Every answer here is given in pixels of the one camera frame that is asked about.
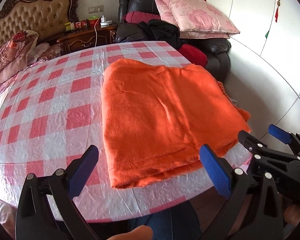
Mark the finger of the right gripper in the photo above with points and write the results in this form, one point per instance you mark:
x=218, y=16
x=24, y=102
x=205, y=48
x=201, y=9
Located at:
x=253, y=145
x=288, y=138

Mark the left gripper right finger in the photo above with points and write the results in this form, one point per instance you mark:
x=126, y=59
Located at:
x=252, y=209

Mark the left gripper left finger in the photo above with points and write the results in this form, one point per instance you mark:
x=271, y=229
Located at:
x=35, y=219

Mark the orange pants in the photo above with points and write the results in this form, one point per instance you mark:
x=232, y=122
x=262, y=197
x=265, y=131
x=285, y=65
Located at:
x=156, y=118

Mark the black clothing on armchair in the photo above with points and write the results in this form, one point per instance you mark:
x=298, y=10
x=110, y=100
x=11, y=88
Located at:
x=158, y=30

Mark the person's thumb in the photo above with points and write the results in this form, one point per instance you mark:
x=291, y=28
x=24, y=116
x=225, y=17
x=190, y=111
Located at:
x=142, y=232

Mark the person's jeans leg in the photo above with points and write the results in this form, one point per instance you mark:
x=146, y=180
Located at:
x=178, y=222

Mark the white wardrobe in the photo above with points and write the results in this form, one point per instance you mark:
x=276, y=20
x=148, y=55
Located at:
x=264, y=77

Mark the red white checkered bed cover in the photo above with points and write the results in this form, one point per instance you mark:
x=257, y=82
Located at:
x=51, y=114

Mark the black leather armchair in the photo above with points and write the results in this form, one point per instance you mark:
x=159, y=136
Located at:
x=215, y=48

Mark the red cushion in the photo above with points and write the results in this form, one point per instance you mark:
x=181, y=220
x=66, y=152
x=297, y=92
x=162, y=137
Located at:
x=194, y=55

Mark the pink floral pillow top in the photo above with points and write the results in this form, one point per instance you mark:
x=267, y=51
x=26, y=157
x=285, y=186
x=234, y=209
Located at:
x=197, y=15

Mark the floral bed pillows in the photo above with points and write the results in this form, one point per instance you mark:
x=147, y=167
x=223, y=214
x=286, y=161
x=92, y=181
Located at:
x=22, y=51

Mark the wooden nightstand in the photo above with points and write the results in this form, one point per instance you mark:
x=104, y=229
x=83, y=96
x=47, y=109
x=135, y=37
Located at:
x=87, y=38

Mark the magenta bolster cushion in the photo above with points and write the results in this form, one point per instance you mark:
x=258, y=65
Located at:
x=136, y=17

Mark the tufted beige headboard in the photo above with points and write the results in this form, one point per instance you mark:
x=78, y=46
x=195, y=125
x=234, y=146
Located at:
x=46, y=17

